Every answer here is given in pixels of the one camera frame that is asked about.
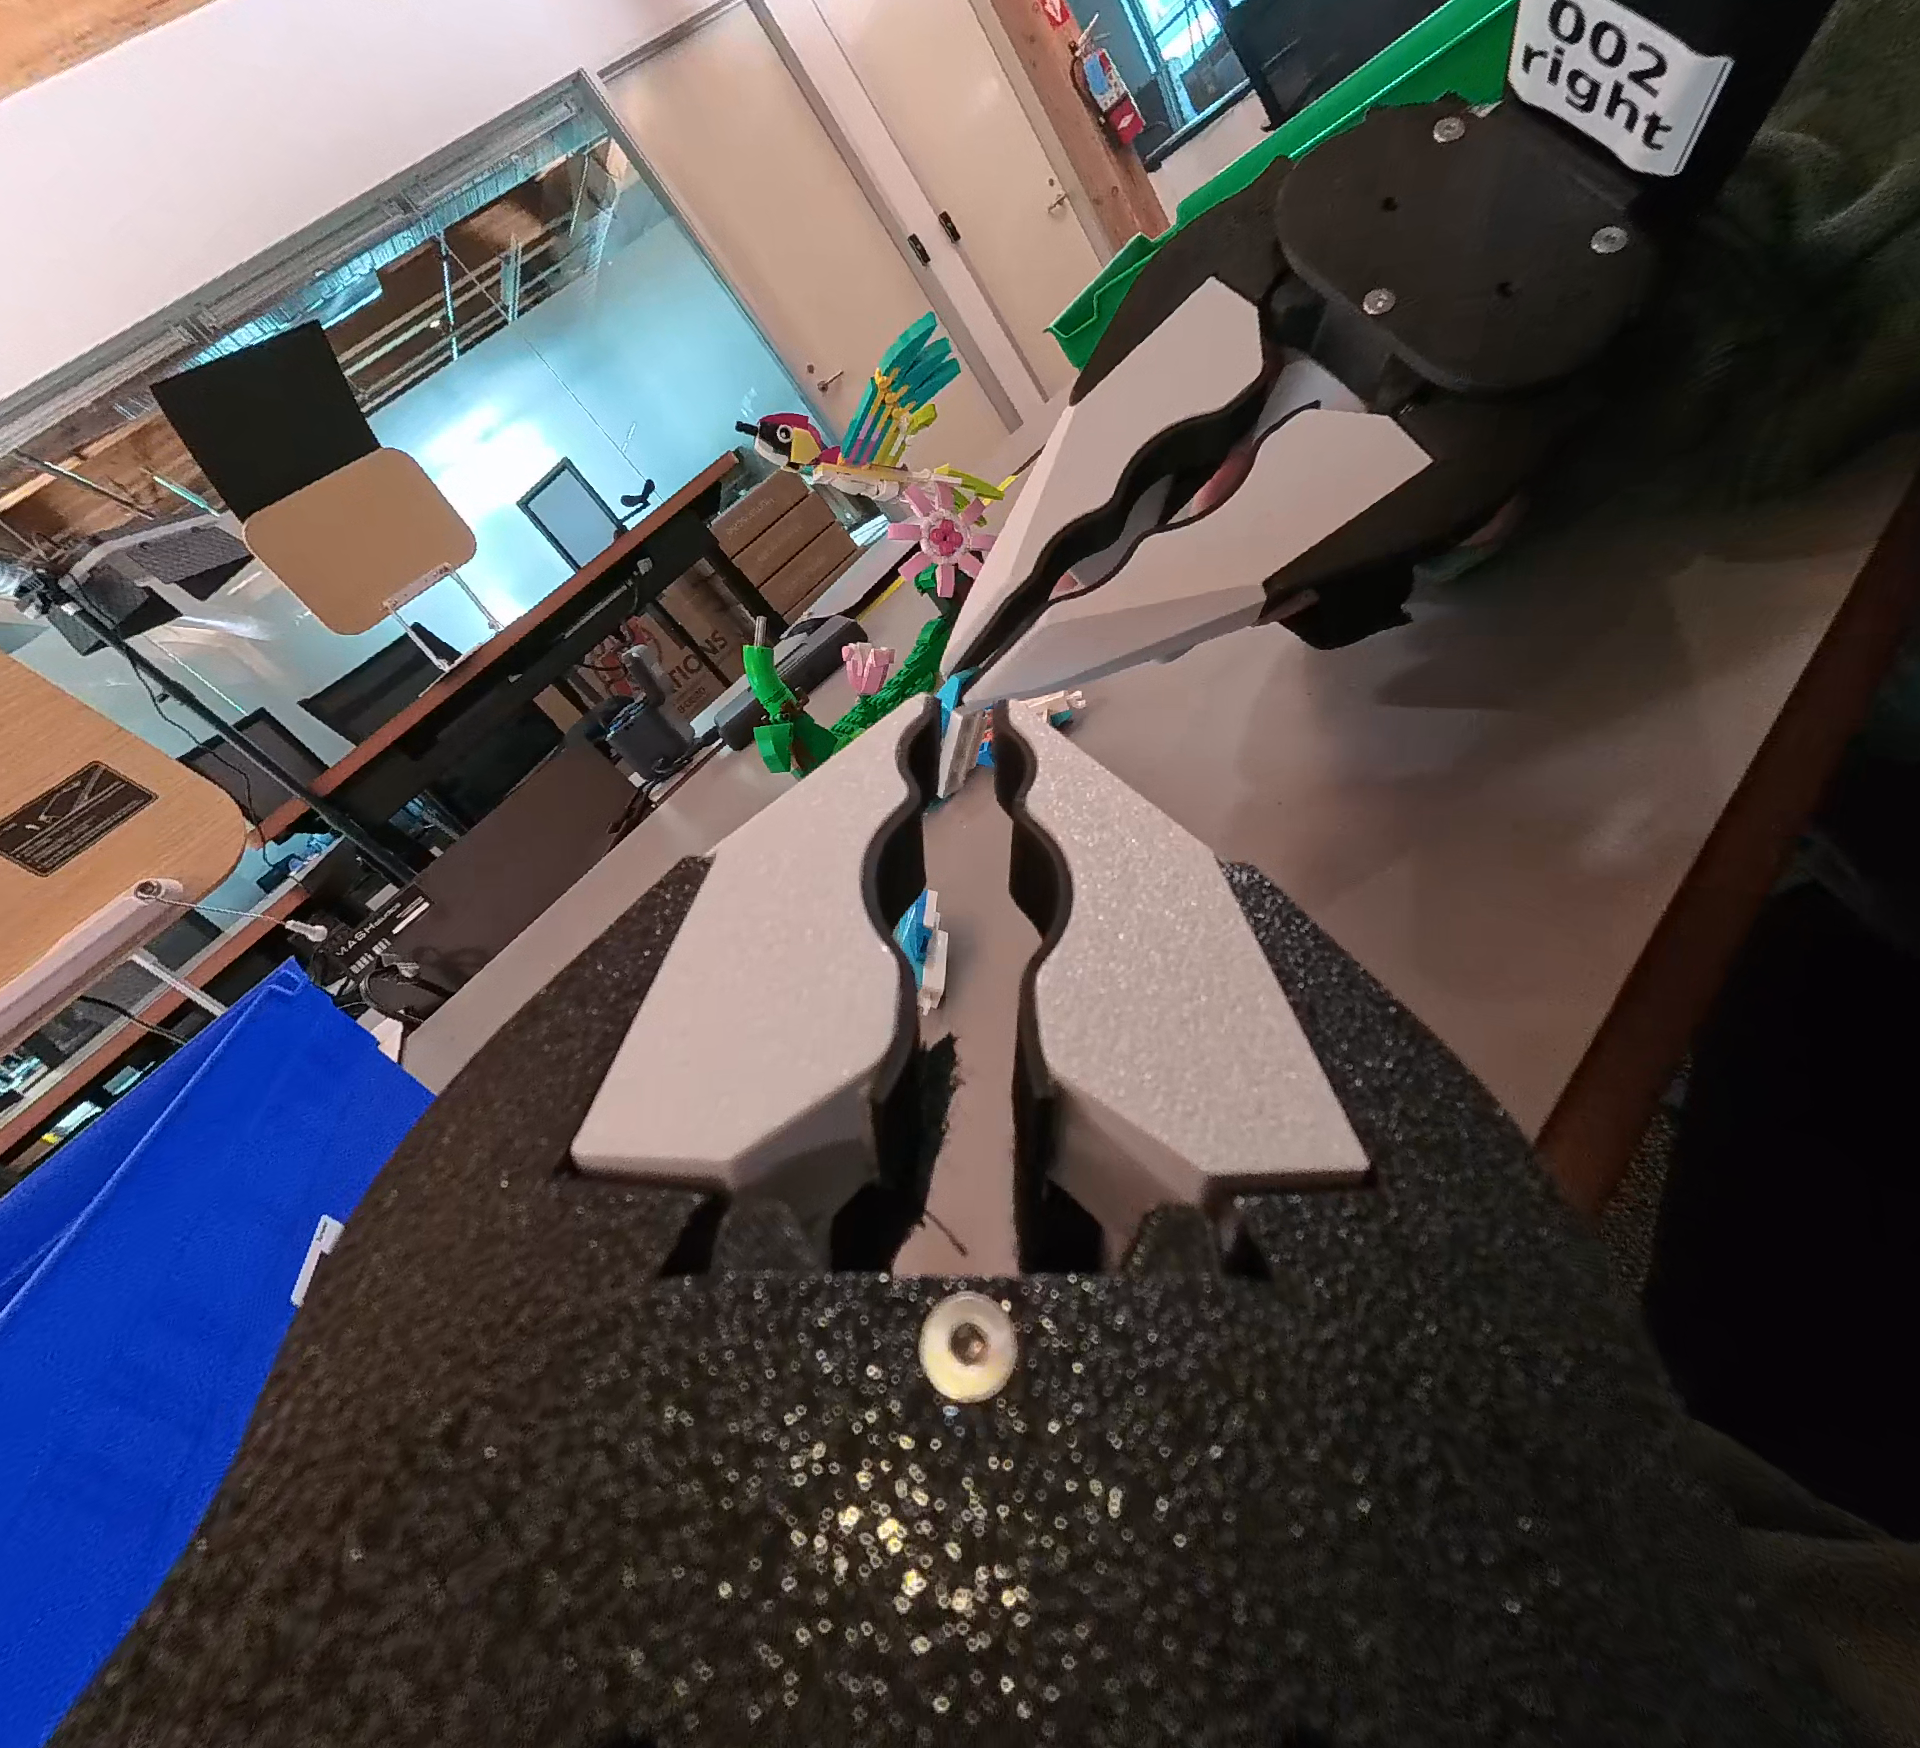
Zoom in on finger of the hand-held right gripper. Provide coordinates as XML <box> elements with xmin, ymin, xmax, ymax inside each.
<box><xmin>959</xmin><ymin>403</ymin><xmax>1436</xmax><ymax>716</ymax></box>
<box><xmin>941</xmin><ymin>279</ymin><xmax>1281</xmax><ymax>698</ymax></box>

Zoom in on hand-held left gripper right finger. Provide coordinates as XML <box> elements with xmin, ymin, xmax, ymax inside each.
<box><xmin>995</xmin><ymin>698</ymin><xmax>1376</xmax><ymax>1244</ymax></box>

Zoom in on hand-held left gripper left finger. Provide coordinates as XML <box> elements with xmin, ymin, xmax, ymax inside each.
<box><xmin>567</xmin><ymin>690</ymin><xmax>939</xmax><ymax>1256</ymax></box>

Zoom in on blue white lego assembly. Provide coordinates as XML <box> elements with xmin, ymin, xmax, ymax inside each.
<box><xmin>933</xmin><ymin>672</ymin><xmax>1085</xmax><ymax>808</ymax></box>

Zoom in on person's right forearm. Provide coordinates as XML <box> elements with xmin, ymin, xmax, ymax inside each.
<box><xmin>1650</xmin><ymin>0</ymin><xmax>1920</xmax><ymax>512</ymax></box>

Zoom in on small blue white lego piece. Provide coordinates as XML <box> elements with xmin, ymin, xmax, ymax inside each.
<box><xmin>891</xmin><ymin>886</ymin><xmax>963</xmax><ymax>1010</ymax></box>

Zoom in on large pink lego flower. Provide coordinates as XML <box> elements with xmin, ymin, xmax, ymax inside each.
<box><xmin>885</xmin><ymin>474</ymin><xmax>1001</xmax><ymax>598</ymax></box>

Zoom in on lego bird model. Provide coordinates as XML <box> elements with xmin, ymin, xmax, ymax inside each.
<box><xmin>733</xmin><ymin>313</ymin><xmax>965</xmax><ymax>508</ymax></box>

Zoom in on green lego stem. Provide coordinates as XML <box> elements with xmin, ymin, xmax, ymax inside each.
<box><xmin>741</xmin><ymin>608</ymin><xmax>963</xmax><ymax>778</ymax></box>

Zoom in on green plastic bin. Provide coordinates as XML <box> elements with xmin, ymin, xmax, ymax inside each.
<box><xmin>1045</xmin><ymin>0</ymin><xmax>1532</xmax><ymax>405</ymax></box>

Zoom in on red fire extinguisher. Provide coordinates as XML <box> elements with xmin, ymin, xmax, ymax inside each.
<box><xmin>1069</xmin><ymin>39</ymin><xmax>1143</xmax><ymax>151</ymax></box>

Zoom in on grey door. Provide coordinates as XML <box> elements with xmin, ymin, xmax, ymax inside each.
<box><xmin>597</xmin><ymin>0</ymin><xmax>1025</xmax><ymax>434</ymax></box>
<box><xmin>789</xmin><ymin>0</ymin><xmax>1161</xmax><ymax>333</ymax></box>

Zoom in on wooden pillar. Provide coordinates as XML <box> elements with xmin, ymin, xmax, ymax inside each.
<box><xmin>903</xmin><ymin>0</ymin><xmax>1175</xmax><ymax>255</ymax></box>

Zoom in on black equipment case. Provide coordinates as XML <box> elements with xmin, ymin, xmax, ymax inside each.
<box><xmin>318</xmin><ymin>870</ymin><xmax>459</xmax><ymax>994</ymax></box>

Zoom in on brown wooden desk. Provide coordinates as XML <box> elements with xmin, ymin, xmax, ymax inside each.
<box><xmin>252</xmin><ymin>450</ymin><xmax>751</xmax><ymax>854</ymax></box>

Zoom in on black framed screen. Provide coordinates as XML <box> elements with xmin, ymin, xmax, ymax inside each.
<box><xmin>515</xmin><ymin>458</ymin><xmax>625</xmax><ymax>574</ymax></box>

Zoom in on beige reflector panel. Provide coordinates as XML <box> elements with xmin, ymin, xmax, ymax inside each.
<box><xmin>240</xmin><ymin>446</ymin><xmax>479</xmax><ymax>638</ymax></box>

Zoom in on blue plastic bin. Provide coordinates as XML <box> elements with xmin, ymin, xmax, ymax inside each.
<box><xmin>0</xmin><ymin>962</ymin><xmax>439</xmax><ymax>1748</ymax></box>

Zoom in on person's dark clothing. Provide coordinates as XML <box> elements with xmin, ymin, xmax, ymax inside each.
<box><xmin>1626</xmin><ymin>864</ymin><xmax>1920</xmax><ymax>1748</ymax></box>

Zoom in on black flag panel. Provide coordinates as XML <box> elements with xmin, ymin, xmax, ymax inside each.
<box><xmin>150</xmin><ymin>321</ymin><xmax>386</xmax><ymax>530</ymax></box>

